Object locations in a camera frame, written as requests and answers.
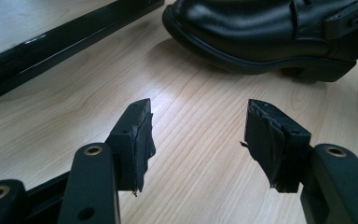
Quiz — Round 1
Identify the black leather shoe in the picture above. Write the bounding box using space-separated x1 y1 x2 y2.
161 0 358 83

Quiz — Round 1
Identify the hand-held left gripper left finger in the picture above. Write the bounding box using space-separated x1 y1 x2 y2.
105 98 157 197

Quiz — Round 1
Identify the red and black shoe rack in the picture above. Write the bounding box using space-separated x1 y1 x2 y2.
0 0 166 108

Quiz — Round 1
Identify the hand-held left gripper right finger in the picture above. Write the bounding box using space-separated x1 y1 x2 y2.
241 99 315 194

